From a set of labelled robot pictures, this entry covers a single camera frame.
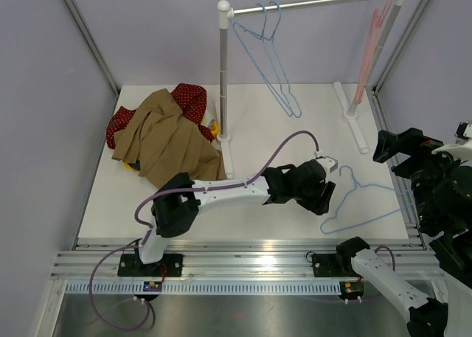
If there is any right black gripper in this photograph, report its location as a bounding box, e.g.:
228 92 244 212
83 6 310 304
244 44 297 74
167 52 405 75
373 126 472 227

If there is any blue hanger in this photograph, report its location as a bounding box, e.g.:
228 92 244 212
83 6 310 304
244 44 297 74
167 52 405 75
319 165 414 236
260 1 302 119
232 3 283 110

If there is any pink hanger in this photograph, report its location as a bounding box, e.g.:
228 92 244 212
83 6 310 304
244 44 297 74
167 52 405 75
352 0 398 105
353 0 400 105

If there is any floral pastel skirt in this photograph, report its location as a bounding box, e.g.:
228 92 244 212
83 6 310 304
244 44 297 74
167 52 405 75
201 110 219 133

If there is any red polka-dot skirt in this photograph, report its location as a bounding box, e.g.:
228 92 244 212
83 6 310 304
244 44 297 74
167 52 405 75
105 83 216 150

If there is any tan skirt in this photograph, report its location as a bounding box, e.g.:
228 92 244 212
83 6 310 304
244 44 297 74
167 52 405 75
111 88 226 188

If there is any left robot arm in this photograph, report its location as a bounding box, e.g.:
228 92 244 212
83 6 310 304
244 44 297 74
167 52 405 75
133 156 338 276

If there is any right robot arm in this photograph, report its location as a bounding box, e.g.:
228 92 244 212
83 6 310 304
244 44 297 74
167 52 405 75
305 122 471 336

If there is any yellow plastic tray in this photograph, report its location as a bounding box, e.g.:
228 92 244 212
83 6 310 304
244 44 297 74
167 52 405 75
124 119 220 172

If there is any white metal clothes rack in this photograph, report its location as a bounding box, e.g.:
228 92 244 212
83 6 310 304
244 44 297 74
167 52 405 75
216 0 405 178

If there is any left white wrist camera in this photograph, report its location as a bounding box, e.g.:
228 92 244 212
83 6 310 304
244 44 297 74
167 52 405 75
314 151 339 175

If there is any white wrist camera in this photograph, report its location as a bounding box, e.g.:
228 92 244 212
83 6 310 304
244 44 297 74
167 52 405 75
431 120 472 161
314 151 339 175

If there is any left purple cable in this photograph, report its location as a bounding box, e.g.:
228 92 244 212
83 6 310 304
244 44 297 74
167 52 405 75
90 130 322 330

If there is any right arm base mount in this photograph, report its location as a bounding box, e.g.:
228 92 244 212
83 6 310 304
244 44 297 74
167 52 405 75
305 251 361 279

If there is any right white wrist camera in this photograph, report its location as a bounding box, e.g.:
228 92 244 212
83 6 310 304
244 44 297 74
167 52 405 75
431 120 472 161

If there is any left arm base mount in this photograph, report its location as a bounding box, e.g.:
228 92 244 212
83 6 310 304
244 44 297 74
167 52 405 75
117 254 184 278

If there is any white slotted cable duct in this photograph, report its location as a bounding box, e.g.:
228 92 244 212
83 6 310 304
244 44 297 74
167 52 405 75
66 279 341 296

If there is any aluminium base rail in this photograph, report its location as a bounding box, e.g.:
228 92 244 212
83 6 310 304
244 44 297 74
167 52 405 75
51 238 443 281

